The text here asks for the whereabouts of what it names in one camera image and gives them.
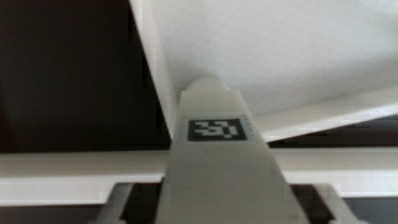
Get white desk top tray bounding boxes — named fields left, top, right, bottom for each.
left=129, top=0, right=398, bottom=141

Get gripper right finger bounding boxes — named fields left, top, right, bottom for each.
left=289, top=184, right=367, bottom=224

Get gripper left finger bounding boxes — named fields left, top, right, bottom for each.
left=94, top=183, right=161, bottom=224

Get white front fence bar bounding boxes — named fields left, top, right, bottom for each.
left=0, top=147, right=398, bottom=207

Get white desk leg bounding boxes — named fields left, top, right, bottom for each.
left=154, top=77, right=309, bottom=224

